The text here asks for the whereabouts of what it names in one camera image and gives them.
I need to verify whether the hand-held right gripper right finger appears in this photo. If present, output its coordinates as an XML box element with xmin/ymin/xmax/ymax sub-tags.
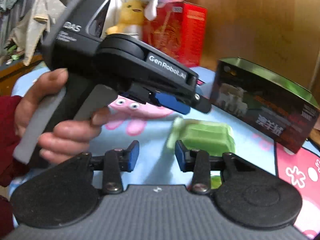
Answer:
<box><xmin>174</xmin><ymin>140</ymin><xmax>253</xmax><ymax>194</ymax></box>

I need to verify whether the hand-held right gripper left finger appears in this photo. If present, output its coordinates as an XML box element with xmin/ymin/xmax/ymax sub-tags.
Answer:
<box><xmin>60</xmin><ymin>140</ymin><xmax>140</xmax><ymax>194</ymax></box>

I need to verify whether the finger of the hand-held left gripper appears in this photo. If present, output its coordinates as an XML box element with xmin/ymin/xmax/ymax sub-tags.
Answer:
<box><xmin>126</xmin><ymin>84</ymin><xmax>191</xmax><ymax>115</ymax></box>
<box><xmin>175</xmin><ymin>90</ymin><xmax>212</xmax><ymax>114</ymax></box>

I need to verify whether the pale green snack packet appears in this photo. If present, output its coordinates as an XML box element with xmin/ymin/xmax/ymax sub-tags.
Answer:
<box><xmin>166</xmin><ymin>117</ymin><xmax>236</xmax><ymax>159</ymax></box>

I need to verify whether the black cardboard box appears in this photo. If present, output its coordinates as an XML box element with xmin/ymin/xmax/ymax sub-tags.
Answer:
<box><xmin>210</xmin><ymin>57</ymin><xmax>320</xmax><ymax>154</ymax></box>

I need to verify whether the person's left hand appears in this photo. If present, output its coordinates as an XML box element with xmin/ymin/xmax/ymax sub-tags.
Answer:
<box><xmin>14</xmin><ymin>69</ymin><xmax>118</xmax><ymax>165</ymax></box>

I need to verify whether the printed pig blanket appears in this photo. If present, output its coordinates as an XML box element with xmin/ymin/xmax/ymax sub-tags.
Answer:
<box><xmin>7</xmin><ymin>65</ymin><xmax>320</xmax><ymax>240</ymax></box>

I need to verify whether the yellow plush toy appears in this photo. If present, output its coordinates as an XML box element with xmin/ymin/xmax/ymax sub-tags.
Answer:
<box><xmin>105</xmin><ymin>0</ymin><xmax>145</xmax><ymax>36</ymax></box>

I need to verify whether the red gift box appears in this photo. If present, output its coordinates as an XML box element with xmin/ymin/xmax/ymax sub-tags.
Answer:
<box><xmin>142</xmin><ymin>1</ymin><xmax>208</xmax><ymax>68</ymax></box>

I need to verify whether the beige cloth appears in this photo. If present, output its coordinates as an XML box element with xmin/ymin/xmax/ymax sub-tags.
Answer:
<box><xmin>10</xmin><ymin>0</ymin><xmax>66</xmax><ymax>67</ymax></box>

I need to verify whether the wooden cabinet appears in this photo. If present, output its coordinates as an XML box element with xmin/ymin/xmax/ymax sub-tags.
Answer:
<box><xmin>0</xmin><ymin>54</ymin><xmax>44</xmax><ymax>89</ymax></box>

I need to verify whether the wooden board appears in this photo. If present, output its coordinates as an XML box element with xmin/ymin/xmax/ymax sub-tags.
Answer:
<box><xmin>187</xmin><ymin>0</ymin><xmax>320</xmax><ymax>98</ymax></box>

